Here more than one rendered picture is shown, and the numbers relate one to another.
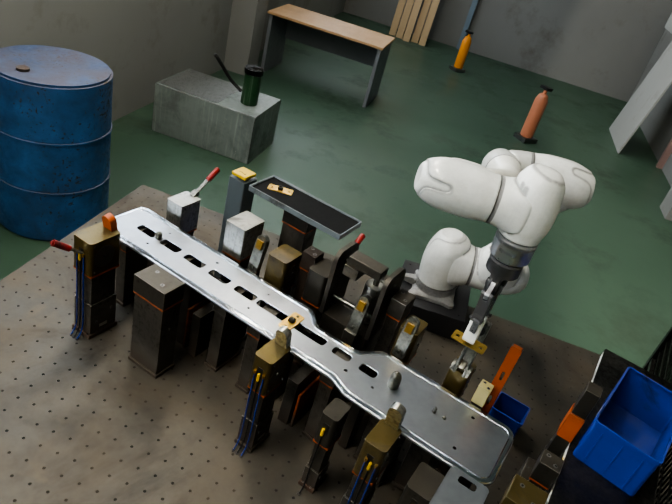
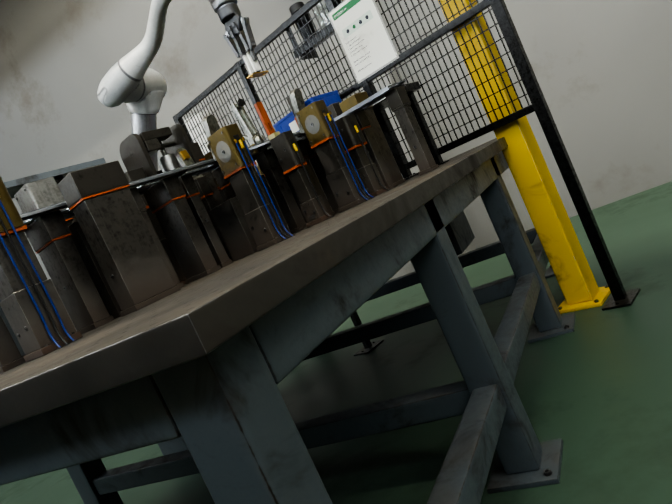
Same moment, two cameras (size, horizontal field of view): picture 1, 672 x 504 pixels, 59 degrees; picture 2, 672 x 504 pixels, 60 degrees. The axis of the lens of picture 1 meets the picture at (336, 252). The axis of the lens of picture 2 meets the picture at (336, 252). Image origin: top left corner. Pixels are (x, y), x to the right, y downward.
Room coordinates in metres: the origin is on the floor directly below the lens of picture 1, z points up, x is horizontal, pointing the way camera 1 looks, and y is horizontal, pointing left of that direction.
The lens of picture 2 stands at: (0.45, 1.57, 0.73)
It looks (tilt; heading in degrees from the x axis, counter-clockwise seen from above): 4 degrees down; 290
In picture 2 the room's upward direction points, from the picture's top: 25 degrees counter-clockwise
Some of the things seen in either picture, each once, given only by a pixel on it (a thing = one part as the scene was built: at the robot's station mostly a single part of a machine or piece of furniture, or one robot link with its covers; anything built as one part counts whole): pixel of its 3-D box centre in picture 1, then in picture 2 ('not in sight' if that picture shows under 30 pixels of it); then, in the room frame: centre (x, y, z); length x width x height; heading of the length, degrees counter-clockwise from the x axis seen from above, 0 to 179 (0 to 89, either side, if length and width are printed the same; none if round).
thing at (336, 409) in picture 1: (320, 450); (303, 178); (1.05, -0.10, 0.84); 0.10 x 0.05 x 0.29; 156
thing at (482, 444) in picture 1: (284, 320); (176, 175); (1.33, 0.09, 1.00); 1.38 x 0.22 x 0.02; 66
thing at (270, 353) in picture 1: (258, 400); (251, 187); (1.13, 0.09, 0.87); 0.12 x 0.07 x 0.35; 156
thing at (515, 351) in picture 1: (482, 412); (285, 163); (1.24, -0.51, 0.95); 0.03 x 0.01 x 0.50; 66
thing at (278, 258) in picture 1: (277, 299); not in sight; (1.55, 0.14, 0.89); 0.12 x 0.08 x 0.38; 156
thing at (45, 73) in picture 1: (52, 143); not in sight; (2.89, 1.68, 0.46); 0.61 x 0.61 x 0.92
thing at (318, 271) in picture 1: (314, 313); (153, 232); (1.54, 0.01, 0.89); 0.12 x 0.07 x 0.38; 156
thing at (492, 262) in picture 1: (500, 274); (232, 20); (1.14, -0.36, 1.45); 0.08 x 0.07 x 0.09; 156
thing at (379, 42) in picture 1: (326, 55); not in sight; (6.75, 0.71, 0.33); 1.29 x 0.64 x 0.66; 82
